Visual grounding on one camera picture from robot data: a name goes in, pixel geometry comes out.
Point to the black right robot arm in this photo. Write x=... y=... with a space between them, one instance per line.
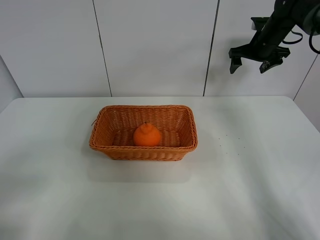
x=304 y=13

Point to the orange woven wicker basket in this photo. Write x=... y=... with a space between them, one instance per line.
x=114 y=127

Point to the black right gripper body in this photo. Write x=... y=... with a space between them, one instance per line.
x=266 y=40

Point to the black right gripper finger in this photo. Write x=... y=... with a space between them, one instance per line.
x=269 y=64
x=236 y=62

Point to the orange with knobbed top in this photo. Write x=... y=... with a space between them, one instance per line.
x=147 y=135

